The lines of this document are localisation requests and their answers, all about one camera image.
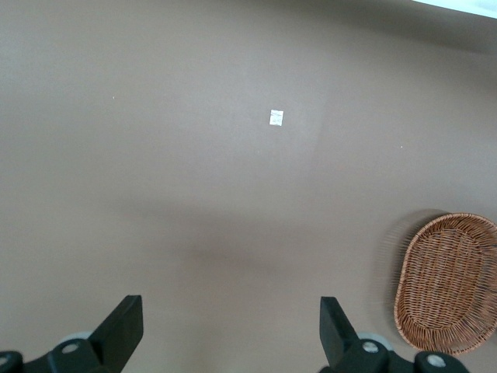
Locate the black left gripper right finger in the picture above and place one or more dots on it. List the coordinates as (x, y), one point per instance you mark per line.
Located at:
(341, 346)

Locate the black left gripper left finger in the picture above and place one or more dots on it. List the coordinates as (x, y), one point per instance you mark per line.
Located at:
(112, 334)

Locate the brown wicker oval basket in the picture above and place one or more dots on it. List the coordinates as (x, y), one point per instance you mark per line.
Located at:
(446, 283)

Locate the small square sticker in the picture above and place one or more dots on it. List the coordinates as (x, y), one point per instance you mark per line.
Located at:
(276, 117)

